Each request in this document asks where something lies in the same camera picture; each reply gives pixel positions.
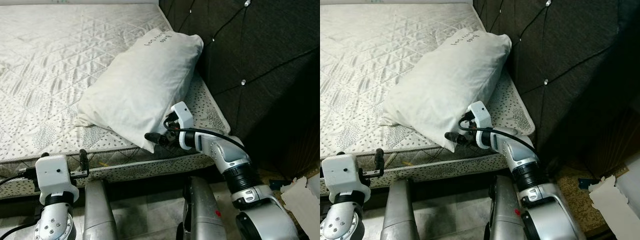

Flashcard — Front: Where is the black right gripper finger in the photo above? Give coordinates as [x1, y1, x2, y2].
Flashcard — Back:
[144, 131, 172, 147]
[445, 131, 471, 146]

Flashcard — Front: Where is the white pillow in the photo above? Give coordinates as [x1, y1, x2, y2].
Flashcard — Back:
[380, 28, 514, 153]
[75, 28, 205, 154]

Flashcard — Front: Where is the silver left robot leg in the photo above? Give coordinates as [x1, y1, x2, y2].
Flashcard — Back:
[380, 178, 422, 240]
[81, 179, 119, 240]

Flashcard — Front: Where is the silver robot leg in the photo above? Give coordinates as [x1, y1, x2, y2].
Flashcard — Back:
[176, 175, 229, 240]
[380, 178, 422, 240]
[81, 179, 119, 240]
[483, 174, 532, 240]

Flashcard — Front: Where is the white torn cardboard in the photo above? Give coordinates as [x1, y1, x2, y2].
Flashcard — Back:
[588, 174, 632, 227]
[280, 175, 321, 240]

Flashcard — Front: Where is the silver right robot leg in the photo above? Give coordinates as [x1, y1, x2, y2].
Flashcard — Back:
[483, 174, 532, 240]
[176, 175, 229, 240]

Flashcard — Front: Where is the dark tufted headboard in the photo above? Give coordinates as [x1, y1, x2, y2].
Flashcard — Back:
[159, 0, 321, 178]
[472, 0, 640, 178]

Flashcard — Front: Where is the brown speckled floor mat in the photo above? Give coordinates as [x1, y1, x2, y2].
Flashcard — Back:
[554, 164, 632, 237]

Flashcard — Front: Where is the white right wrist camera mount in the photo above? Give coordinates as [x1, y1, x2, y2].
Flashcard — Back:
[467, 100, 494, 151]
[170, 101, 196, 151]

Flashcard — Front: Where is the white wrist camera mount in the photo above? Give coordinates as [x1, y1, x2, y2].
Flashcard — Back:
[170, 101, 196, 151]
[321, 153, 372, 203]
[34, 154, 81, 205]
[467, 100, 494, 151]

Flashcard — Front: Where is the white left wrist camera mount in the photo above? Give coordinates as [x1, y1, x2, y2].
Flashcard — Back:
[321, 153, 372, 203]
[34, 154, 81, 205]

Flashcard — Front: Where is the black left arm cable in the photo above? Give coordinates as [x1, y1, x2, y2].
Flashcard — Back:
[0, 170, 41, 240]

